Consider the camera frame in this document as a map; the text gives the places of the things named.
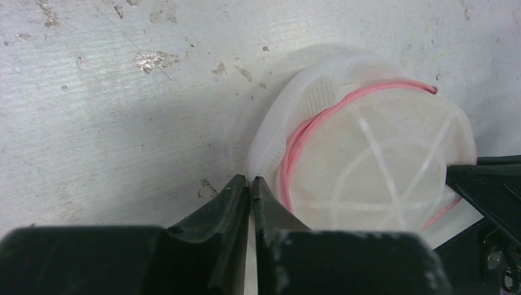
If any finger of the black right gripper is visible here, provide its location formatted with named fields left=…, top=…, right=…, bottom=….
left=445, top=155, right=520, bottom=246

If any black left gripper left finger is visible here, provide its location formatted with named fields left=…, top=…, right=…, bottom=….
left=1, top=175, right=249, bottom=294

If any white mesh bag pink zipper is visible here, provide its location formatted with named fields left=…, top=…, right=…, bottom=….
left=245, top=52, right=482, bottom=248

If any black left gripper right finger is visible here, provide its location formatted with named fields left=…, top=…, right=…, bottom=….
left=251, top=177, right=452, bottom=294

